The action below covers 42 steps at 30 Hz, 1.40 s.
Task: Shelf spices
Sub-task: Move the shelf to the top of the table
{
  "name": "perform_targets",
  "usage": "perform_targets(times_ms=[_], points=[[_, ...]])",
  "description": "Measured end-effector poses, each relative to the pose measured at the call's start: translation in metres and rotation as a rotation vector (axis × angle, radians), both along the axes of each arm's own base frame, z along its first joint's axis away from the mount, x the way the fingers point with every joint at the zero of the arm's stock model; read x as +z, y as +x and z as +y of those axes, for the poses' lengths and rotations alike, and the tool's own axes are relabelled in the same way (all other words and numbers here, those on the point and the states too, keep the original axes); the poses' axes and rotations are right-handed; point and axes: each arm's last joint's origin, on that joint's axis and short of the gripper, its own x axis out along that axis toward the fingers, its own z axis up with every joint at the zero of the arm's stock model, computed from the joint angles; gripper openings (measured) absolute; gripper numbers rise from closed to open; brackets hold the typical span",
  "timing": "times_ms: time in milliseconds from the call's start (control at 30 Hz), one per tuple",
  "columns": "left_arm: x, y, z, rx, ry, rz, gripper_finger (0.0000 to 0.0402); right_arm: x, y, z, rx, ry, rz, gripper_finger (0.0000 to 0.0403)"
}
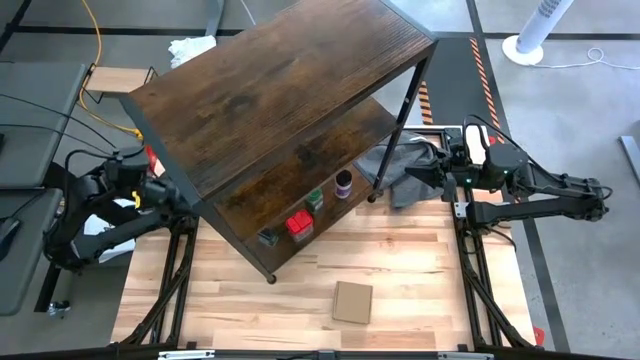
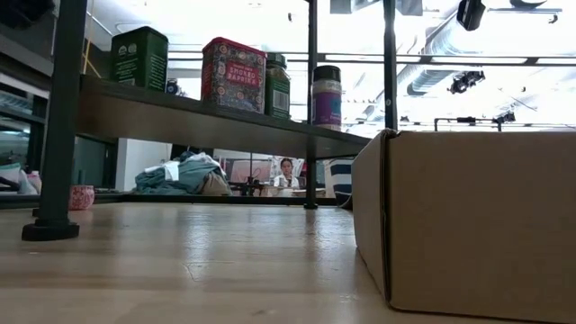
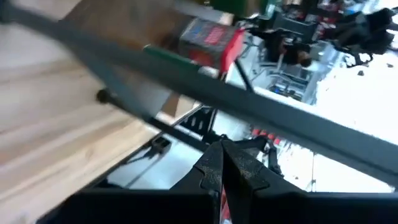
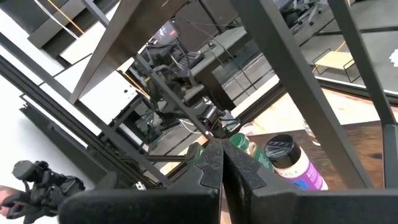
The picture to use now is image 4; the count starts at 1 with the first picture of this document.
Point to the black aluminium table frame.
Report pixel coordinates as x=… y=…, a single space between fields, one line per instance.
x=71 y=155

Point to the grey desk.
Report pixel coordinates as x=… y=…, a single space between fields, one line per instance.
x=224 y=46

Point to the office chair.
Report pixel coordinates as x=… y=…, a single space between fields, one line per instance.
x=311 y=12

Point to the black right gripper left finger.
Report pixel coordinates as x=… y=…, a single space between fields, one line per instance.
x=174 y=202

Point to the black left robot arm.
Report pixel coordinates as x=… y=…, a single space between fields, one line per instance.
x=174 y=81

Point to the three-tier wood metal shelf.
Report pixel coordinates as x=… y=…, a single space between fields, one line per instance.
x=280 y=62

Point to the small black box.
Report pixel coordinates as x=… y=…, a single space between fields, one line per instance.
x=194 y=153

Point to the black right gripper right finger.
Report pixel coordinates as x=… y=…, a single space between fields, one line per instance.
x=280 y=205

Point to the person's hand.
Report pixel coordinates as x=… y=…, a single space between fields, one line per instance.
x=4 y=191

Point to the oregano glass jar green lid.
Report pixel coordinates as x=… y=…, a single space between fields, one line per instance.
x=241 y=141

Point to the white crumpled paper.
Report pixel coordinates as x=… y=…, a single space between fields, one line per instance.
x=394 y=58

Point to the computer monitor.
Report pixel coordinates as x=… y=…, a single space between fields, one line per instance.
x=168 y=32

